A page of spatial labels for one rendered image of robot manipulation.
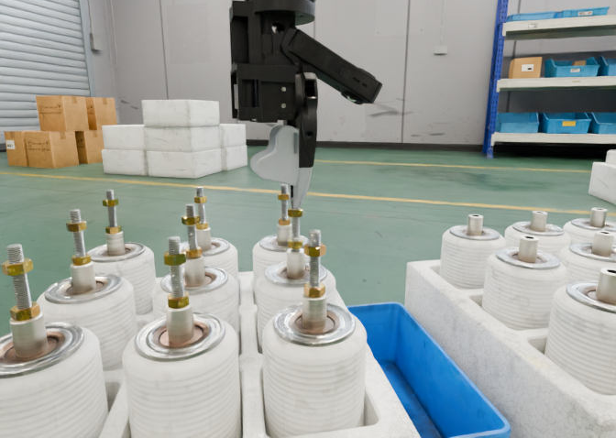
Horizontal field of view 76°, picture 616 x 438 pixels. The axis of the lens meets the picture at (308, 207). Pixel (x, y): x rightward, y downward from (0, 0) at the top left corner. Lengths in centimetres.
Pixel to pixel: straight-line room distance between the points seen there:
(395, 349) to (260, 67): 54
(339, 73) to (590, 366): 39
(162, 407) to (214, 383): 4
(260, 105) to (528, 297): 40
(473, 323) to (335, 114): 502
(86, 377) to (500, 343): 43
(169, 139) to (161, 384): 272
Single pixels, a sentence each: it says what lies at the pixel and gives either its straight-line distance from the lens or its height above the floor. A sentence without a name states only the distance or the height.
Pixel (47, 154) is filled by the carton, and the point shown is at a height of 12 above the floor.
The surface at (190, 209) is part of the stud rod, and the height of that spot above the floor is 34.
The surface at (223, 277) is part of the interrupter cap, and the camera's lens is 48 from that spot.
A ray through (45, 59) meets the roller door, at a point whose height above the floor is 116.
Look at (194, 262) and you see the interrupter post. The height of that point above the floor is 28.
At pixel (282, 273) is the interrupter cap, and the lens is 49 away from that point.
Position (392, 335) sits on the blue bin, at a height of 6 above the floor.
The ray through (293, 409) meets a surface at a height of 20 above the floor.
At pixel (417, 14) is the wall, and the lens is 545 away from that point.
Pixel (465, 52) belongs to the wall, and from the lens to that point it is 535.
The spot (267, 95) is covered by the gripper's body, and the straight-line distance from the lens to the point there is 41.
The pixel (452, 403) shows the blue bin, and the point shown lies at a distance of 61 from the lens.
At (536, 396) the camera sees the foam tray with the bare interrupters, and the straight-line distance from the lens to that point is 52.
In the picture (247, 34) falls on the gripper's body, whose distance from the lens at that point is 44.
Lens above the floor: 44
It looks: 13 degrees down
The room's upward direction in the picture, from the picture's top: straight up
